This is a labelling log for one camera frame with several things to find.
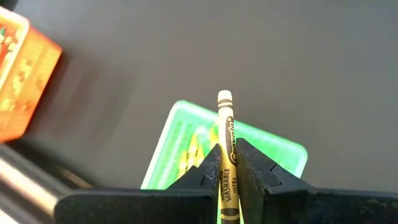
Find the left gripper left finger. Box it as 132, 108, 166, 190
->
54, 143, 221, 224

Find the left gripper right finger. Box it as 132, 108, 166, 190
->
236, 138, 398, 224

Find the yellow crayon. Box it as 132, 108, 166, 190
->
216, 90, 241, 224

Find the green plastic basket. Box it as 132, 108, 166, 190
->
140, 99, 309, 191

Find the orange plastic basket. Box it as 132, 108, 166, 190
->
0, 6, 63, 144

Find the black table edge frame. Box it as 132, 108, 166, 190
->
0, 143, 94, 224

